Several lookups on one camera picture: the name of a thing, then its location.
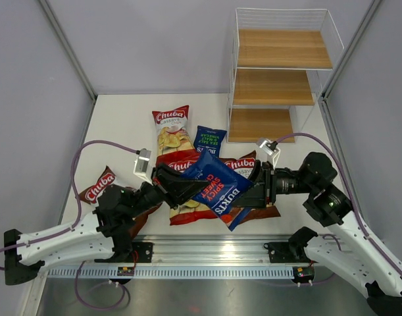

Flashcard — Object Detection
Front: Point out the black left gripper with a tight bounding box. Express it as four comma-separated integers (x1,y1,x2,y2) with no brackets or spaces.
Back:
126,163,209,219

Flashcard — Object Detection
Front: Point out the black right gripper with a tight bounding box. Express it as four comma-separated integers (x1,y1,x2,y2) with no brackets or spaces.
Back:
230,159,317,209

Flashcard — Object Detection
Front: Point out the blue Burts spicy chilli bag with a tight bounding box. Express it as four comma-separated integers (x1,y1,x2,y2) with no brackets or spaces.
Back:
183,153,250,230

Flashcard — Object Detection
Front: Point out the blue Burts sea salt bag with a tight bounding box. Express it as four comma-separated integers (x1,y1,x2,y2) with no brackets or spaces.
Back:
193,126,226,157

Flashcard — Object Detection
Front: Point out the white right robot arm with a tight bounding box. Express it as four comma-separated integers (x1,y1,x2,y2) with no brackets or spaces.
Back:
236,152,402,315

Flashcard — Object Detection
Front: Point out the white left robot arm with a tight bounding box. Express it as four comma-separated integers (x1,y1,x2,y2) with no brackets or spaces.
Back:
3,164,208,286

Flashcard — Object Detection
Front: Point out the red Chuba bag in middle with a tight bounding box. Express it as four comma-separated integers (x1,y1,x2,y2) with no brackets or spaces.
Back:
157,155,216,226

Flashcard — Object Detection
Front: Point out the red chuba bag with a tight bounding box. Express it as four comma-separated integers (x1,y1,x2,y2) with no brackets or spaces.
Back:
157,155,216,226
152,105,197,165

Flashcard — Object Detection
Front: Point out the brown Chuba bag on right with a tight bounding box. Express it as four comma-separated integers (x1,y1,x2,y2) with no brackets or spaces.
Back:
220,151,281,230

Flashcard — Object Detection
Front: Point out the brown chuba bag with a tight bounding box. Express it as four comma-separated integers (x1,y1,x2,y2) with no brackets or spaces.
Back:
79,165,161,239
220,151,281,230

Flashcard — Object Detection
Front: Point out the red Chuba bag at back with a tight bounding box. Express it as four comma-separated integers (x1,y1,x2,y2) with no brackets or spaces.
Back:
152,105,197,165

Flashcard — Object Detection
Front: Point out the brown Chuba bag on left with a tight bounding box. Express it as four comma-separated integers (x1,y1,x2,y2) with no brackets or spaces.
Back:
79,165,161,239

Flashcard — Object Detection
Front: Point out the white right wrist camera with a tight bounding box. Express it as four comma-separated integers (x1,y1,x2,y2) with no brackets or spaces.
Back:
256,138,281,167

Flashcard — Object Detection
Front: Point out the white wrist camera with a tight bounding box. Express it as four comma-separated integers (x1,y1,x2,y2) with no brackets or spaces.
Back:
256,138,281,167
133,148,152,176

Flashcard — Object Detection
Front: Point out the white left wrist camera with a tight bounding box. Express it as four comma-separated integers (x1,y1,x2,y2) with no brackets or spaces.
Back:
133,148,152,176

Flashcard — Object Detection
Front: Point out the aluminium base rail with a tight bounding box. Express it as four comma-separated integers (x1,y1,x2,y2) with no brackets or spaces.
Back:
39,235,319,280

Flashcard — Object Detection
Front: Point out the left aluminium frame post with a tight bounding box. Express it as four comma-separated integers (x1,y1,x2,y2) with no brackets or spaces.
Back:
36,0,97,104

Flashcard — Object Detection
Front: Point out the aluminium frame post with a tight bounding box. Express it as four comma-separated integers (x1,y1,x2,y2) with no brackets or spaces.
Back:
36,0,97,104
319,0,384,103

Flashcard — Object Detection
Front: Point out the white wire wooden shelf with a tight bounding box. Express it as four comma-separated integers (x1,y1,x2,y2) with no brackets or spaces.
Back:
227,8,344,143

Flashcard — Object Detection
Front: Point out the right aluminium frame post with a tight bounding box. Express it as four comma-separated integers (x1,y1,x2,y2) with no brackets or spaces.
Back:
319,0,384,103

